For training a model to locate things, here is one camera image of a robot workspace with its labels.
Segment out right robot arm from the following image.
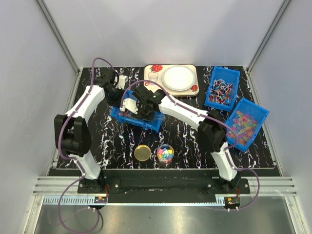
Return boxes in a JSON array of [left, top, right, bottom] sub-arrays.
[[133, 85, 241, 193]]

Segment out aluminium corner post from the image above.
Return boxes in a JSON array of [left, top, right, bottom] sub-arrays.
[[247, 0, 292, 72], [35, 0, 80, 74]]

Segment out clear drinking glass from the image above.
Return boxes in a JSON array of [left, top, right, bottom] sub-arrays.
[[148, 71, 158, 83]]

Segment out right aluminium corner post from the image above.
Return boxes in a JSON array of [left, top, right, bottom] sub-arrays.
[[247, 0, 292, 72]]

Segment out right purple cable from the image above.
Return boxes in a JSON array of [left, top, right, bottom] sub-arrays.
[[119, 79, 260, 212]]

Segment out gold jar lid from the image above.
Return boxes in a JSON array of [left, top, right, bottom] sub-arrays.
[[134, 144, 152, 161]]

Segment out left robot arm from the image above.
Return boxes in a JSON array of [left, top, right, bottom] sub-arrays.
[[54, 68, 128, 193]]

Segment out blue bin of gummy candies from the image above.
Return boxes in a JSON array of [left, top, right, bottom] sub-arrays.
[[226, 98, 269, 152]]

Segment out strawberry pattern tray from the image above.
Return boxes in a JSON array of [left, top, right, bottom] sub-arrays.
[[143, 64, 199, 97]]

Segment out scooped star candies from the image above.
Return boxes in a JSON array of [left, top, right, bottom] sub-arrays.
[[156, 144, 174, 163]]

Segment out blue bin of star candies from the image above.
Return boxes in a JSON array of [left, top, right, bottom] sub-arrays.
[[111, 90, 164, 133]]

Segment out aluminium front rail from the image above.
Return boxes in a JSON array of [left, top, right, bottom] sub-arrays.
[[33, 176, 297, 206]]

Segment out clear plastic scoop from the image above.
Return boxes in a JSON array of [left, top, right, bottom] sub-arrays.
[[155, 113, 166, 121]]

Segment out clear plastic jar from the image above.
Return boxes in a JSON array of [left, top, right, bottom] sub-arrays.
[[156, 144, 175, 168]]

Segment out blue bin of lollipops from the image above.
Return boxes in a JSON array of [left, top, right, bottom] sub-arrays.
[[204, 66, 240, 112]]

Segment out white plate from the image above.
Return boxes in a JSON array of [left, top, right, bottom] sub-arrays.
[[162, 65, 196, 91]]

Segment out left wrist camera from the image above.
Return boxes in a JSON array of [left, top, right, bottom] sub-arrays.
[[115, 75, 128, 90]]

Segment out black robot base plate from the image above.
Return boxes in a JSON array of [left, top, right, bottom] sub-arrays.
[[78, 169, 251, 195]]

